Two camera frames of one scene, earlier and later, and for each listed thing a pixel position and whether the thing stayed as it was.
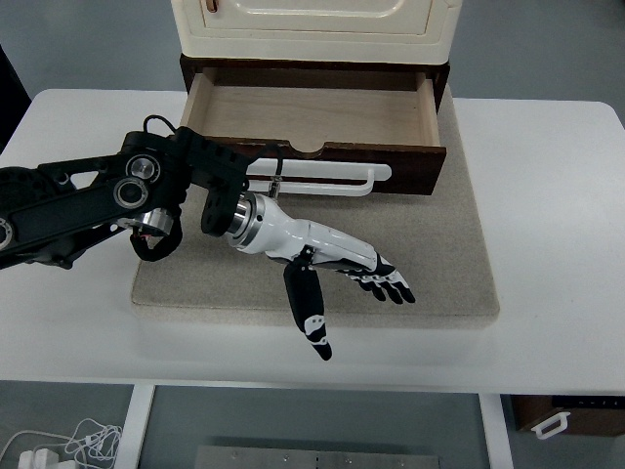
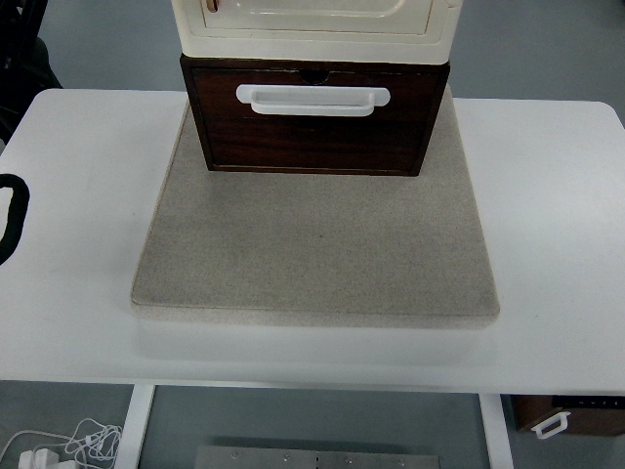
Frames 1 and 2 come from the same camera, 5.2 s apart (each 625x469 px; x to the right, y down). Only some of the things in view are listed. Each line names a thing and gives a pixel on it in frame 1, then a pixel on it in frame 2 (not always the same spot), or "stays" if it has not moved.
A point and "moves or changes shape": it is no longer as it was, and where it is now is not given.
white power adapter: (41, 458) stays
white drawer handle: (260, 171) → (318, 101)
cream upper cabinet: (319, 31) stays
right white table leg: (496, 431) stays
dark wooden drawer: (354, 115) moves or changes shape
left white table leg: (135, 427) stays
